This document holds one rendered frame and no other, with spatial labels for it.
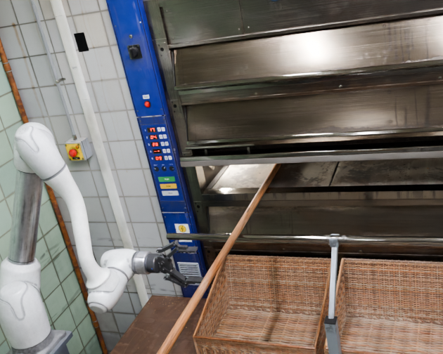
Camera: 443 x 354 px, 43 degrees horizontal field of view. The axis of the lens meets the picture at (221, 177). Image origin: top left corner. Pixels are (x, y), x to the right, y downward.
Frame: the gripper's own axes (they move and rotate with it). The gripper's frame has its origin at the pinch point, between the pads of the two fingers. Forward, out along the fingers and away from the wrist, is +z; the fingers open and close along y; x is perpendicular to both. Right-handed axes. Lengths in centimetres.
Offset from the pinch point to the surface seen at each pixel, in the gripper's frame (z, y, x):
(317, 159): 39, -21, -47
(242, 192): -3, 1, -62
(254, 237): 15.1, 2.2, -23.8
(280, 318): 12, 60, -45
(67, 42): -73, -79, -59
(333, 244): 47, 4, -23
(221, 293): -17, 49, -46
